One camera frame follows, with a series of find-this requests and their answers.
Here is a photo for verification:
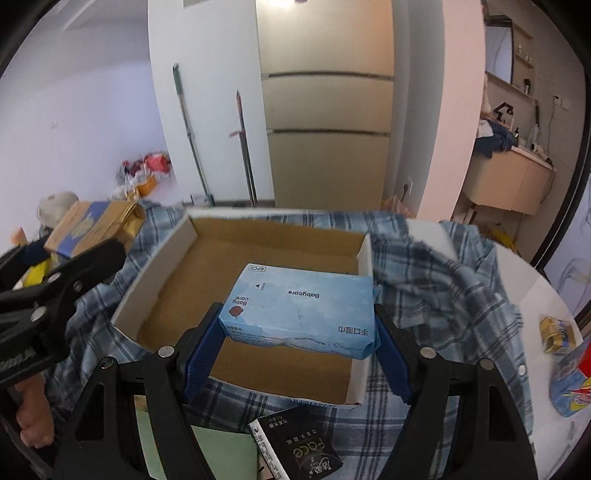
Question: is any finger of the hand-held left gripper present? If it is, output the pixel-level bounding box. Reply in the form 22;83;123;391
0;239;126;324

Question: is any blue plaid shirt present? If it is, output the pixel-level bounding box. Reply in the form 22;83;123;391
51;198;536;480

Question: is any white hair dryer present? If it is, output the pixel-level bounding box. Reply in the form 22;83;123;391
529;142;555;167

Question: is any pile of red bags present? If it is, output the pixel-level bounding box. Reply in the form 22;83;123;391
115;150;171;197

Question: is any wall mirror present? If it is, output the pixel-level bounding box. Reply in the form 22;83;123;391
485;16;515;86

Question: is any brown box with blue print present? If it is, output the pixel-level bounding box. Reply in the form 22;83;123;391
44;199;146;259

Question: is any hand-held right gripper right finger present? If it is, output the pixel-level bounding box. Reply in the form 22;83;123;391
372;302;539;480

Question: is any dark red broom handle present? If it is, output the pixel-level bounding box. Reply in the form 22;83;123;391
229;90;258;206

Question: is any light blue wipes packet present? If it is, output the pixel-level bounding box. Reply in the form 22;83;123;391
218;263;382;361

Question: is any person's left hand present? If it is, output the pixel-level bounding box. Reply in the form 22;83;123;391
15;376;55;449

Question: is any gold refrigerator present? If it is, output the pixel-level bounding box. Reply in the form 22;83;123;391
256;0;398;210

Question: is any beige vanity cabinet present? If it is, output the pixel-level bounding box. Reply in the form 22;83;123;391
464;145;557;217

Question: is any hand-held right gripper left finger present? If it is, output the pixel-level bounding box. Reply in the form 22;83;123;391
53;302;229;480

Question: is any blue clothes heap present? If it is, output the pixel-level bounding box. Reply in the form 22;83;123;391
475;117;518;160

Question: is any wall niche shelf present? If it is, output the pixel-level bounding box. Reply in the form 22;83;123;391
512;23;536;97

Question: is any light green sheet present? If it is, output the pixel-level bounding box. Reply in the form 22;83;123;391
134;394;259;480

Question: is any white cardboard box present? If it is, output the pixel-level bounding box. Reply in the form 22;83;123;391
110;209;374;407

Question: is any small gold box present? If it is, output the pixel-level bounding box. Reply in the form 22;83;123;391
539;316;578;355

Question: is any grey mop handle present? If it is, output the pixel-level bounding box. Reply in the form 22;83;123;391
173;62;215;206

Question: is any yellow packet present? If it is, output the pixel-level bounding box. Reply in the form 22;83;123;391
21;258;56;289

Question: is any beige soft lump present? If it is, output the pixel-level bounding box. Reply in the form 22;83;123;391
37;191;79;227

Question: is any red and blue printed bag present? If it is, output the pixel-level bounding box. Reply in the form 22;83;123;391
549;339;591;418

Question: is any black face mask packet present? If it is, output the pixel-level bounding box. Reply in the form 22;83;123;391
249;405;343;480

